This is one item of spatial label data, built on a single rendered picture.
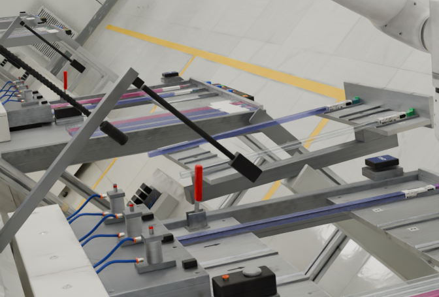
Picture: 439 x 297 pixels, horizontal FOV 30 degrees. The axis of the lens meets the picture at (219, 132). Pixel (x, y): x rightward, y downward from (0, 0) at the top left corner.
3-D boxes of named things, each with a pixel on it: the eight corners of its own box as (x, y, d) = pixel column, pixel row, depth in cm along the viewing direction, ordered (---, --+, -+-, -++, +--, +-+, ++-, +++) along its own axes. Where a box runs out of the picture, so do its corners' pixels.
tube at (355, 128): (411, 114, 168) (410, 109, 167) (415, 115, 166) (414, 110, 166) (179, 177, 152) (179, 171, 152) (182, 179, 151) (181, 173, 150)
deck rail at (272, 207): (419, 200, 156) (417, 170, 155) (424, 203, 154) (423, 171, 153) (42, 280, 135) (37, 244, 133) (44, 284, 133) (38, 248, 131)
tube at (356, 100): (357, 102, 188) (356, 96, 188) (360, 103, 187) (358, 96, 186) (147, 156, 172) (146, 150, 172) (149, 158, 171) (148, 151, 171)
